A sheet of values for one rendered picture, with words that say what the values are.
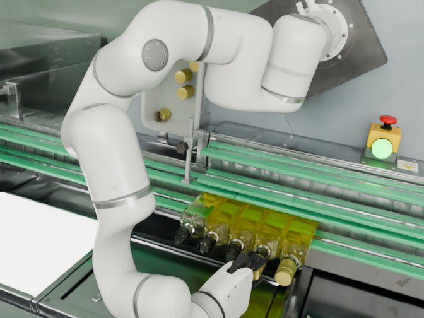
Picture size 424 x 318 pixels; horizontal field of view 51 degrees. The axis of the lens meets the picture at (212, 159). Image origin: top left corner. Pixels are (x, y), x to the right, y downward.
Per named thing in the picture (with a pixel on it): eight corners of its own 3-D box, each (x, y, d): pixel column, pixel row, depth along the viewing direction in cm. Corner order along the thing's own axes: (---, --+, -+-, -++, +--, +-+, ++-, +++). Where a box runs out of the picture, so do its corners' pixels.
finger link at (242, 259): (223, 294, 77) (235, 294, 81) (240, 253, 77) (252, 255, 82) (217, 291, 77) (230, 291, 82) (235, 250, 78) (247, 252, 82)
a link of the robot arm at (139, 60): (180, 16, 74) (94, 3, 67) (223, -7, 62) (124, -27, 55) (180, 99, 75) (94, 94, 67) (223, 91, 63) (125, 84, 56)
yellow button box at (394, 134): (365, 147, 112) (363, 157, 106) (371, 119, 109) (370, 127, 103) (394, 153, 110) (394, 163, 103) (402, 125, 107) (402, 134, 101)
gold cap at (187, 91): (183, 83, 123) (176, 86, 119) (195, 85, 122) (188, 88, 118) (182, 95, 124) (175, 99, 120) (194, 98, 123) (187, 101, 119)
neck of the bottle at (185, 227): (181, 233, 99) (171, 243, 95) (182, 221, 98) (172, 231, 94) (193, 236, 98) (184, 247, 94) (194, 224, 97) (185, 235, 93)
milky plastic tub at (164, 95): (154, 119, 132) (140, 127, 124) (158, 42, 123) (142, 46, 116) (209, 130, 126) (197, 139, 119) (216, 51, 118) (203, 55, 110)
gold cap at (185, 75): (181, 67, 121) (174, 69, 117) (193, 69, 120) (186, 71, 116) (180, 80, 123) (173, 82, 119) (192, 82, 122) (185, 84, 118)
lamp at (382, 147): (370, 153, 105) (369, 158, 102) (374, 135, 103) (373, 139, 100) (390, 158, 103) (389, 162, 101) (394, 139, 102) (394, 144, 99)
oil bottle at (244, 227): (251, 209, 115) (223, 252, 97) (254, 190, 113) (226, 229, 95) (272, 215, 114) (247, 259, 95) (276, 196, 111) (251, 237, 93)
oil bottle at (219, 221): (230, 204, 117) (199, 244, 99) (233, 185, 115) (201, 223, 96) (250, 209, 115) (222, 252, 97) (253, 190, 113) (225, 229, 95)
